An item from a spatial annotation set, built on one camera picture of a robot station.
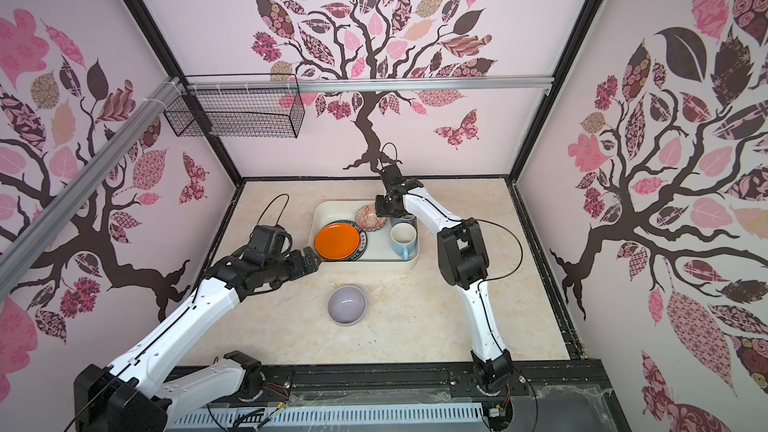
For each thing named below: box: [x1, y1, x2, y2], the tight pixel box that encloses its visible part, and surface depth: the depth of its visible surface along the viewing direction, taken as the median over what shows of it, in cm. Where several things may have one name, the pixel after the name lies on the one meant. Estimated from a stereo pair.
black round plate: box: [324, 219, 368, 262], surface depth 99 cm
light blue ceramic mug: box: [390, 222, 417, 261], surface depth 92 cm
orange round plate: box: [314, 220, 368, 262], surface depth 100 cm
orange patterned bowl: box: [354, 204, 387, 232], surface depth 106 cm
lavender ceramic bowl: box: [327, 285, 367, 326], surface depth 86 cm
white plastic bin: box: [308, 199, 420, 272], surface depth 100 cm
